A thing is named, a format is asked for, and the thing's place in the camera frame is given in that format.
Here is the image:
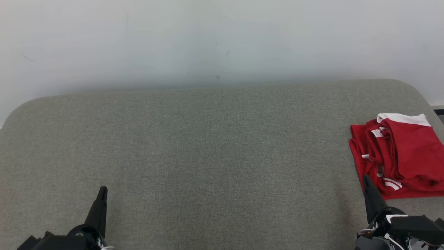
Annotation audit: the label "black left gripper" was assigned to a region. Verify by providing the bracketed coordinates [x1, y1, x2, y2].
[68, 186, 109, 250]

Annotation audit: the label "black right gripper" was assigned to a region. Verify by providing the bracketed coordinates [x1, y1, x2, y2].
[354, 174, 410, 250]

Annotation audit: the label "red basketball jersey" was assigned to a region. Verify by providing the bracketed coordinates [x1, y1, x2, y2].
[349, 119, 444, 200]

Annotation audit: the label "red shorts with white band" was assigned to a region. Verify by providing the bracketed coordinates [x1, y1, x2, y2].
[376, 113, 444, 189]

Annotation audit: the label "thin white cable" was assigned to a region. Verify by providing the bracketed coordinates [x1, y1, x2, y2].
[383, 233, 405, 250]

